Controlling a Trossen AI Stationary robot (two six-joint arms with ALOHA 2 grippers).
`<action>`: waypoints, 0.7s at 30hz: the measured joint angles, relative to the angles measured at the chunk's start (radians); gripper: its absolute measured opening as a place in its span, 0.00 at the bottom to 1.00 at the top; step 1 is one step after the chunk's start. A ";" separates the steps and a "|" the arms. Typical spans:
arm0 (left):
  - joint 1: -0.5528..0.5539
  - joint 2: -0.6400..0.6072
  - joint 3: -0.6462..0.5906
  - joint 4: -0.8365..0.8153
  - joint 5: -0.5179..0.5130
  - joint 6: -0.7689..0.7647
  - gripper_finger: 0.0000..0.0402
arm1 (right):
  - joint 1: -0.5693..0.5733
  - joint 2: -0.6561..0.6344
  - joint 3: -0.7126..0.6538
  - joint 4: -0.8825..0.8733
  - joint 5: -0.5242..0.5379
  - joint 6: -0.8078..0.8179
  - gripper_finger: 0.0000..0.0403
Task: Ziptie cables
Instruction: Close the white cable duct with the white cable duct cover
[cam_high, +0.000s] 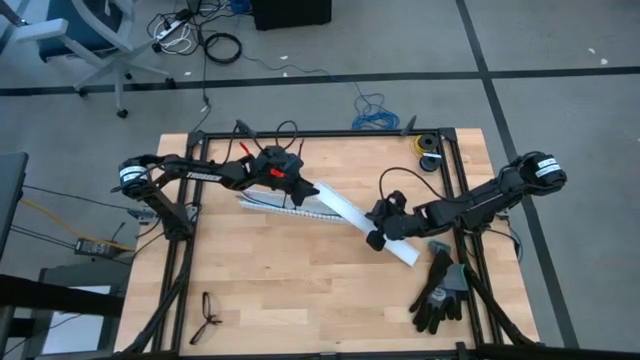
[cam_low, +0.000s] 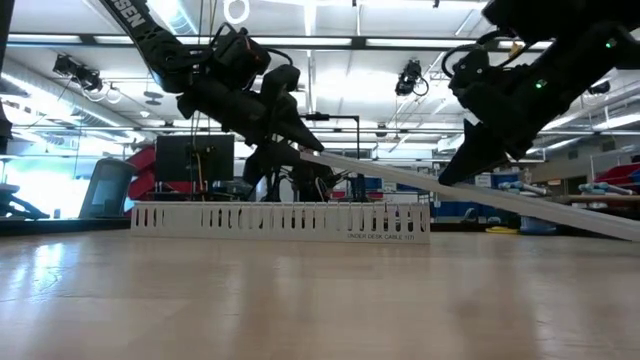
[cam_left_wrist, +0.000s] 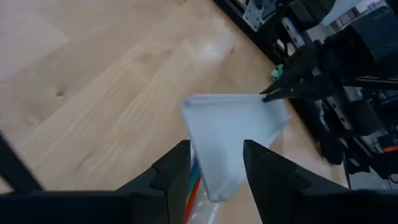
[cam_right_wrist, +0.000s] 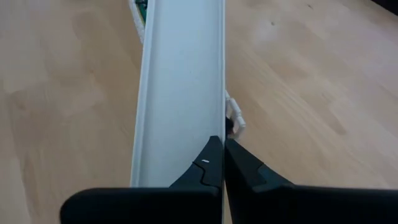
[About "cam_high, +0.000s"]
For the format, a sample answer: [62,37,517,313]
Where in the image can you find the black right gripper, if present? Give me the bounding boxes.
[364,190,420,253]

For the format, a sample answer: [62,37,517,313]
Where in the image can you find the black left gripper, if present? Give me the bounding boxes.
[249,145,321,208]

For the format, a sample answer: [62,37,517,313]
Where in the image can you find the white slotted cable duct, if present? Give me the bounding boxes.
[237,188,354,225]

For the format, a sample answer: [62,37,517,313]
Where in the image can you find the white duct cover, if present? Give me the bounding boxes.
[313,181,422,268]

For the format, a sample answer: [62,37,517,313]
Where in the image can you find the grey black work glove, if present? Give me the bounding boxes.
[429,262,471,324]

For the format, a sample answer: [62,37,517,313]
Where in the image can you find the black eyeglasses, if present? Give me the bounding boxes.
[188,291,224,346]

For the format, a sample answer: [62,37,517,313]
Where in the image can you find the black box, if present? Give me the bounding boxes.
[251,0,333,31]

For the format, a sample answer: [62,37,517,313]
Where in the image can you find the white power strip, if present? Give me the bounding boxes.
[153,18,187,41]

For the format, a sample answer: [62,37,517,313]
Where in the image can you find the black power adapter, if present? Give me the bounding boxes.
[73,237,117,259]

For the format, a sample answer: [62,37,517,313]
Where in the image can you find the black furniture bar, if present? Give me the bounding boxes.
[0,272,126,319]

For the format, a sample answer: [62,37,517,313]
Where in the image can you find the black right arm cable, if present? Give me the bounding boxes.
[378,166,444,202]

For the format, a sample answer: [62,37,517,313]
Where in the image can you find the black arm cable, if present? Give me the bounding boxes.
[227,119,306,162]
[378,166,444,202]

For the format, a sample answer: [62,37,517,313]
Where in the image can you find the black aluminium table frame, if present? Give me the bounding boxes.
[114,119,546,360]

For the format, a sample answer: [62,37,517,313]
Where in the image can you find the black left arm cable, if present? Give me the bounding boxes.
[227,119,306,162]

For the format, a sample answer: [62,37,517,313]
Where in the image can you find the yellow wire spool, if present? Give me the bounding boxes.
[410,133,440,157]

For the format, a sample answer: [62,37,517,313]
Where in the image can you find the blue floor cable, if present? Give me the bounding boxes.
[242,53,401,132]

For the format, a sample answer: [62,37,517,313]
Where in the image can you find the black cable coil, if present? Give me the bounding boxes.
[203,32,244,65]

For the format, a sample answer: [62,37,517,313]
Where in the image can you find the yellow floor cable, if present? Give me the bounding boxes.
[20,198,136,251]

